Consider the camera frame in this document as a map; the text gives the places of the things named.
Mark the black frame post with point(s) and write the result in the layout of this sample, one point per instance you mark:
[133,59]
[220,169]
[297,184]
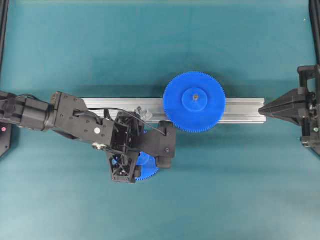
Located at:
[314,14]
[4,10]

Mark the black left frame post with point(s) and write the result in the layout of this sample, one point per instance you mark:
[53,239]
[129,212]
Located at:
[4,10]

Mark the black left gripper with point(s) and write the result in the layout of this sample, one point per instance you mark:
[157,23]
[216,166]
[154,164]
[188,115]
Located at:
[73,120]

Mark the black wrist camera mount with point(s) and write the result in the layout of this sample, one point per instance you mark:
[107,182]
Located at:
[161,147]

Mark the aluminium extrusion rail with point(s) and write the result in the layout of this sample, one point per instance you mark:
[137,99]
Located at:
[237,111]

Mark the large blue gear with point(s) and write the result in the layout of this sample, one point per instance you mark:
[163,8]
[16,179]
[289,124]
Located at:
[194,116]

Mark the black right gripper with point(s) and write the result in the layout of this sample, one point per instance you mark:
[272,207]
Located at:
[310,124]

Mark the clear plastic shaft bracket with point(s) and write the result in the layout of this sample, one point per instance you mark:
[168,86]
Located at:
[144,114]

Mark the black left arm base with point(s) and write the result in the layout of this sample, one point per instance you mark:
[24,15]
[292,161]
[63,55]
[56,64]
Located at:
[5,138]

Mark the black right frame post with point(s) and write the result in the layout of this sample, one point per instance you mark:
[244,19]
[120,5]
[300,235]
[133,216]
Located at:
[314,14]

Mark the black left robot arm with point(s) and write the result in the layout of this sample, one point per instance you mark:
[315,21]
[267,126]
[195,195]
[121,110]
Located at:
[27,111]

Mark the small blue gear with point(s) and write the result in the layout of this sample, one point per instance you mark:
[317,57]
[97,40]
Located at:
[147,164]

